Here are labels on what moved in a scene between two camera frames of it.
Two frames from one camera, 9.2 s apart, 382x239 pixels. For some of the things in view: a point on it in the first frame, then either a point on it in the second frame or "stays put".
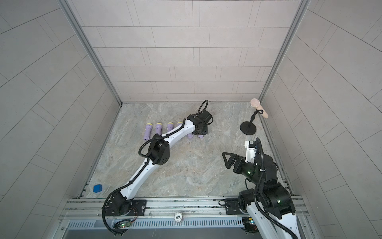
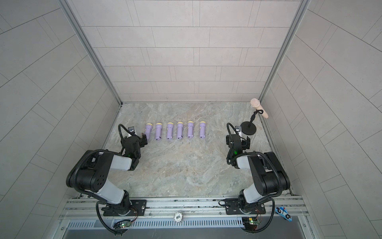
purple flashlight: (170, 126) stays put
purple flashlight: (148, 128) stays put
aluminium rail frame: (161, 208) stays put
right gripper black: (234, 157) -> (246, 143)
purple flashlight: (158, 128) stays put
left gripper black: (204, 132) -> (141, 141)
